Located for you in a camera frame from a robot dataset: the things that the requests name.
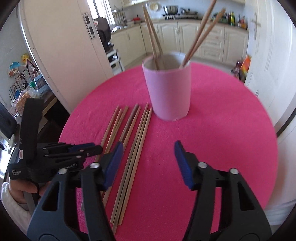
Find wooden chopstick one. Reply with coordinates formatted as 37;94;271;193
94;105;120;163

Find wooden chopstick eight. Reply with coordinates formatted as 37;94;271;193
112;108;149;234

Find wooden chopstick nine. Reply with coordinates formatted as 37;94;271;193
118;108;152;225

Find wooden chopstick eleven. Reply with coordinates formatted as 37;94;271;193
149;16;165;70

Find wooden chopstick ten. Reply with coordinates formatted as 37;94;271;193
142;6;159;70

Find cream lower kitchen cabinets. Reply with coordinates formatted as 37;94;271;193
111;20;249;66

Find green kitchen appliance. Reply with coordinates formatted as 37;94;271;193
211;13;228;24

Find person left hand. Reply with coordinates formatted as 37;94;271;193
9;180;51;204

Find wooden chopstick three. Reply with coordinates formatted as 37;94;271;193
81;105;129;212

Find wooden chopstick two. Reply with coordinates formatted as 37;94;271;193
104;108;122;154

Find dark wooden side cabinet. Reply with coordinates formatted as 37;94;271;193
37;89;70;143

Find wooden chopstick five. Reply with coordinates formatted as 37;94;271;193
119;104;139;143

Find wooden chopstick six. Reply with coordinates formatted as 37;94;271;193
101;105;141;208

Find wooden chopstick seven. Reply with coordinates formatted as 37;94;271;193
110;104;148;225

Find pink round table cloth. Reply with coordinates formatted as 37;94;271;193
59;63;278;240

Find pink cylindrical utensil holder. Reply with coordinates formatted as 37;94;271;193
142;52;192;121

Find white open door leaf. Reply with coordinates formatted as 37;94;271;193
18;0;113;113

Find wooden chopstick four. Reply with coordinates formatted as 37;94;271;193
179;0;225;69

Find red oil bottle on floor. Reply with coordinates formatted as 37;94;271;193
231;60;242;77

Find orange snack bag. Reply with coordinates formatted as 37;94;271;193
239;54;251;83

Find black wok pan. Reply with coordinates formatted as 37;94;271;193
180;8;192;15

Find condiment bottles on counter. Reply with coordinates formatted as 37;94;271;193
227;11;248;30

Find white door with handle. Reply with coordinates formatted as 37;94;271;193
246;1;295;131

